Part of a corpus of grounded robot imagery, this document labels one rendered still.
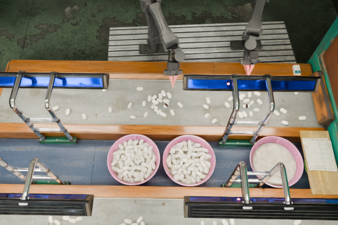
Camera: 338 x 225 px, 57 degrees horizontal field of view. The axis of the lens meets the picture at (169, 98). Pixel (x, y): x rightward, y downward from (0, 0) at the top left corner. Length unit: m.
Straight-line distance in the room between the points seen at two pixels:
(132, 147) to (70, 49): 1.59
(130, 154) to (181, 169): 0.27
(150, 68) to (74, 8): 1.68
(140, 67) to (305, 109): 0.97
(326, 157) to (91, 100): 1.28
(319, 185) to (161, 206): 0.77
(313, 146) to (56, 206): 1.25
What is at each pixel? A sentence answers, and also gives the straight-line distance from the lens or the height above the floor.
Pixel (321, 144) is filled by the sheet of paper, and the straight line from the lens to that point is 1.81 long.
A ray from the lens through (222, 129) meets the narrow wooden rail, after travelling 1.70.
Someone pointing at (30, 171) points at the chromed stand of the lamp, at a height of 1.12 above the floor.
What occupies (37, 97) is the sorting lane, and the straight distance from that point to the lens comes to 1.94.
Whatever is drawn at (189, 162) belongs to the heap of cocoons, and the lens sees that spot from 1.65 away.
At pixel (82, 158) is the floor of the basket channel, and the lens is 1.77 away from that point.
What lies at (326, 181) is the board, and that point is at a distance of 1.75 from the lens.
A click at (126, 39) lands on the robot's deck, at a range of 2.15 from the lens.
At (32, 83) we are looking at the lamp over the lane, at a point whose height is 1.07.
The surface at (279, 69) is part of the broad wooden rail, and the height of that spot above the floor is 0.76.
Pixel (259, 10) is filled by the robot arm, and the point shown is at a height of 1.08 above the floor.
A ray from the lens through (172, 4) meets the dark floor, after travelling 3.30.
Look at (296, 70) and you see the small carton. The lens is 1.98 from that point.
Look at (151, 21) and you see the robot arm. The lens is 1.85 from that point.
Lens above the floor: 2.30
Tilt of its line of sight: 61 degrees down
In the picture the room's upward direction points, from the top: straight up
